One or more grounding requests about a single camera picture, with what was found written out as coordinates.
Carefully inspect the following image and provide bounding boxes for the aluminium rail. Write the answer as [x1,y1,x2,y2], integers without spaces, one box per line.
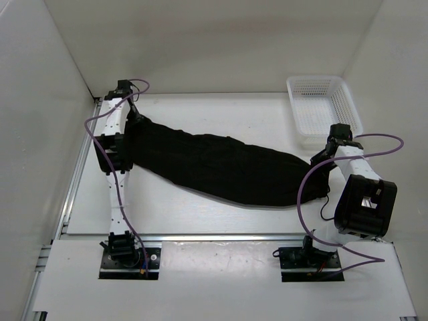
[51,232,385,247]
[49,96,103,241]

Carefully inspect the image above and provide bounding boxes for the aluminium front rail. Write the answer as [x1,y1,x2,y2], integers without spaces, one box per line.
[51,232,385,247]

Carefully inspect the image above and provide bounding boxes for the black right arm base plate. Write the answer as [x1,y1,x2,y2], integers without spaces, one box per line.
[272,247,344,283]

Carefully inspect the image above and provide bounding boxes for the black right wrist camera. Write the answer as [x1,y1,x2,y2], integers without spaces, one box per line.
[328,123,352,141]

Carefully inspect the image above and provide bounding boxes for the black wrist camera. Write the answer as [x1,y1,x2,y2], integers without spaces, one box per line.
[115,80,133,97]
[328,123,352,141]

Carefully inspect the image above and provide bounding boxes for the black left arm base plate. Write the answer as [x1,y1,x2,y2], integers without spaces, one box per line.
[98,247,162,280]

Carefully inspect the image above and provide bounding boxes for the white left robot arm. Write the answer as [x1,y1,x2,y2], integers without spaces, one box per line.
[94,92,145,268]

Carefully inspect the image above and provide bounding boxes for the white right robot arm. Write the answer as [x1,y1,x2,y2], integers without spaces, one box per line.
[297,139,397,268]

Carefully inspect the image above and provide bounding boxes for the aluminium left side rail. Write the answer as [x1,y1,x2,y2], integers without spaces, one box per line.
[49,96,103,241]

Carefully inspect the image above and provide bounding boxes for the white perforated plastic basket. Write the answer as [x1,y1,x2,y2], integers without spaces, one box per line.
[286,75,363,150]

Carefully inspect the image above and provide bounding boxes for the black trousers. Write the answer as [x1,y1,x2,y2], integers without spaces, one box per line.
[124,116,330,207]

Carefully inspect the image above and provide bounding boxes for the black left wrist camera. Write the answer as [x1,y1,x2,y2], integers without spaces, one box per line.
[115,80,133,97]

